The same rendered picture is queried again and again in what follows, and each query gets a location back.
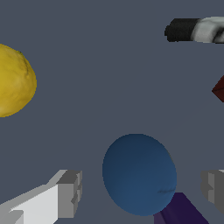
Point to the yellow lemon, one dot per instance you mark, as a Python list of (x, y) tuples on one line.
[(14, 81)]

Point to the black and white robot part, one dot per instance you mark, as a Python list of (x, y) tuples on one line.
[(195, 29)]

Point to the dark purple block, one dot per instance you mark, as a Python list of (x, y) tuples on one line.
[(182, 210)]

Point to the dark red block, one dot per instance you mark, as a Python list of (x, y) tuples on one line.
[(219, 89)]

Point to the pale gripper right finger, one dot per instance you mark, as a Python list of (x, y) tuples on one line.
[(215, 186)]

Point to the blue ball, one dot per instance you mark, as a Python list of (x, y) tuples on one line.
[(139, 175)]

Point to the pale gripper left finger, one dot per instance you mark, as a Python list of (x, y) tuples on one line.
[(43, 201)]

